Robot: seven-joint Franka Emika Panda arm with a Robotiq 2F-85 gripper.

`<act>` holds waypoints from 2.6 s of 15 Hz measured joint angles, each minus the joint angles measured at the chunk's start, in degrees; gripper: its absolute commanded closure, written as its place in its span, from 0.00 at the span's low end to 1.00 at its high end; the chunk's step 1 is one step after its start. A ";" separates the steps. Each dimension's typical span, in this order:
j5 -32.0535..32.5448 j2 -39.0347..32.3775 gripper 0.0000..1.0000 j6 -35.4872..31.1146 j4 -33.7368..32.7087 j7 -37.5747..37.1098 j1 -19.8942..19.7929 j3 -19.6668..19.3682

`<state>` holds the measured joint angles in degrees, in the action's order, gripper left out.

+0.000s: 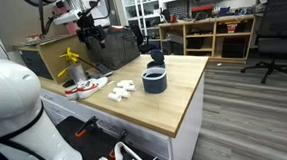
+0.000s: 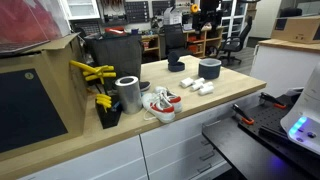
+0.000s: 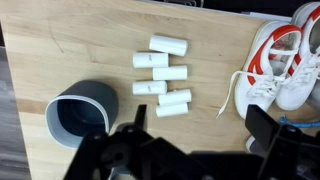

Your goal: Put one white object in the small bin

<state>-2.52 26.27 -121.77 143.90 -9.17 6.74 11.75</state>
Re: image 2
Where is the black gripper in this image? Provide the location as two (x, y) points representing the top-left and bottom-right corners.
(196, 0), (224, 33)

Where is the small dark bin white rim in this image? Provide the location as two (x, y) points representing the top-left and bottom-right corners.
(198, 58), (223, 80)

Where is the large dark fabric bin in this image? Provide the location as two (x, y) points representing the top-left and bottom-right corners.
(84, 33), (144, 90)

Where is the wooden shelf unit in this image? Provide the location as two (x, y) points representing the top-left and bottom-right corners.
(139, 26), (225, 62)

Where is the white shelving unit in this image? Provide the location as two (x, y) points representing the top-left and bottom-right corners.
(220, 0), (250, 38)

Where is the black office chair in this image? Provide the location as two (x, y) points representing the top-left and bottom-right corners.
(216, 14), (254, 66)

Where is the white box device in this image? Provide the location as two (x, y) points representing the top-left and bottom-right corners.
(163, 6), (183, 26)

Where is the black mesh back chair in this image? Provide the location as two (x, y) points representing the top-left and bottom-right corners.
(163, 23), (195, 59)

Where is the dark parts drawer organizer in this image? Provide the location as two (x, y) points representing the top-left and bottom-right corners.
(151, 0), (172, 17)
(123, 0), (150, 24)

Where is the black open small case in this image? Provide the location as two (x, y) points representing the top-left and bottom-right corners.
(167, 50), (186, 73)

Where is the thick white bag roll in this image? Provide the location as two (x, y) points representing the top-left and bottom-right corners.
(180, 76), (195, 89)

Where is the white bag roll with print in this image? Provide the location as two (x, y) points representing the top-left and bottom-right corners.
(190, 83), (204, 92)

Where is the white red sneaker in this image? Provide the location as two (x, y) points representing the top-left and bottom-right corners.
(141, 92), (176, 124)
(153, 85), (184, 114)

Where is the white cabinet wooden top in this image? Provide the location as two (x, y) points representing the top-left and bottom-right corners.
(249, 38), (320, 98)

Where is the black shoe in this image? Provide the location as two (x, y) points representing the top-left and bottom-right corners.
(139, 80), (152, 93)

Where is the brown shipping carton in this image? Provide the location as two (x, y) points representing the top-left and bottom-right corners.
(270, 15), (320, 45)

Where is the red toolbox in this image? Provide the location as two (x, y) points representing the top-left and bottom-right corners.
(104, 26), (128, 37)

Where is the black orange clamp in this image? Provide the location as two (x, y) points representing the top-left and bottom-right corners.
(232, 103), (255, 126)
(259, 92), (288, 110)

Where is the silver metal cylinder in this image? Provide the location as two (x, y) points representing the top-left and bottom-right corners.
(114, 75), (144, 115)

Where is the white drawer cabinet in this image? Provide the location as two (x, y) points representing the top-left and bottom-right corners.
(18, 89), (268, 180)

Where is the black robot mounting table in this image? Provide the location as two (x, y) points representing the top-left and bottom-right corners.
(201, 94), (320, 180)

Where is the black tool holder block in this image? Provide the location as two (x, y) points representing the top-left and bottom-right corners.
(95, 96), (124, 130)

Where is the red translucent plastic container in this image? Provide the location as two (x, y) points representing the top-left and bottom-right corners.
(0, 0), (72, 54)

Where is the large cardboard box black panel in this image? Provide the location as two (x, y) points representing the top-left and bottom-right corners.
(0, 33), (89, 162)

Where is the short yellow handled tool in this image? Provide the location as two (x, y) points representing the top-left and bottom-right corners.
(96, 100), (113, 113)
(95, 93), (113, 103)

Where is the long yellow handled tool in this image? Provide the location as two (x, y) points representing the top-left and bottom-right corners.
(69, 59), (101, 75)

